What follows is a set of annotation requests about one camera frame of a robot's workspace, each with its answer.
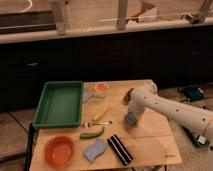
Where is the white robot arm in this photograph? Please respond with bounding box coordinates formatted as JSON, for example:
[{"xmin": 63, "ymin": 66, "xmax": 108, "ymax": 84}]
[{"xmin": 129, "ymin": 82, "xmax": 213, "ymax": 140}]

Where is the black white striped eraser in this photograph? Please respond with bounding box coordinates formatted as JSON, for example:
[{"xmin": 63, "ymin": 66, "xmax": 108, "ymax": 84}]
[{"xmin": 107, "ymin": 134, "xmax": 133, "ymax": 166}]

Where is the green plastic tray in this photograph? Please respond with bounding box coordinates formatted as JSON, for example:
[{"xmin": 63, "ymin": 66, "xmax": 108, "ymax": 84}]
[{"xmin": 33, "ymin": 81, "xmax": 83, "ymax": 129}]

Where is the small orange-filled cup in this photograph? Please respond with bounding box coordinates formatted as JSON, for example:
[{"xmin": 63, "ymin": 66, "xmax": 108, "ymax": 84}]
[{"xmin": 94, "ymin": 82, "xmax": 109, "ymax": 97}]

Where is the small brush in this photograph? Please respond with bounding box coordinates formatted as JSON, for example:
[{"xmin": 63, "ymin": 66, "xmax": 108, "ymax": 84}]
[{"xmin": 82, "ymin": 121, "xmax": 112, "ymax": 128}]

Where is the grey cloth piece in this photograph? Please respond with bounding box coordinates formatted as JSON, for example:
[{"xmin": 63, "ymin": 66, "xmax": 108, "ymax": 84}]
[{"xmin": 83, "ymin": 90, "xmax": 93, "ymax": 103}]

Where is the blue device on floor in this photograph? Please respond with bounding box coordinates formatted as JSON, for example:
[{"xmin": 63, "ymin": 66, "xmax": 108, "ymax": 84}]
[{"xmin": 178, "ymin": 85, "xmax": 204, "ymax": 103}]

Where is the light blue sponge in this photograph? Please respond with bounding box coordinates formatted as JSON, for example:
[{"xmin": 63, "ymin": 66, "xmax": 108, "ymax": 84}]
[{"xmin": 83, "ymin": 139, "xmax": 107, "ymax": 162}]

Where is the green bin with clutter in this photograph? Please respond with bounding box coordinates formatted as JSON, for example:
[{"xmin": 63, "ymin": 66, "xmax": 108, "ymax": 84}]
[{"xmin": 183, "ymin": 128, "xmax": 213, "ymax": 151}]

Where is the orange plastic bowl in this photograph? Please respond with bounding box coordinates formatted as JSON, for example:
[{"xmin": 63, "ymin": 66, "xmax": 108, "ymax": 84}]
[{"xmin": 43, "ymin": 136, "xmax": 74, "ymax": 169}]

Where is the black table leg bar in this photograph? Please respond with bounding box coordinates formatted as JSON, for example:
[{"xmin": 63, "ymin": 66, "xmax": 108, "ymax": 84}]
[{"xmin": 24, "ymin": 123, "xmax": 35, "ymax": 171}]

